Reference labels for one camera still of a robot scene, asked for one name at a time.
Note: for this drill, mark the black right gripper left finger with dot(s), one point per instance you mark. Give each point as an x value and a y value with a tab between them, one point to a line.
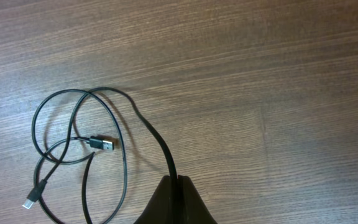
159	207

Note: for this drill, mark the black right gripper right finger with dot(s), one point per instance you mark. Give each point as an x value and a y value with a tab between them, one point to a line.
193	209

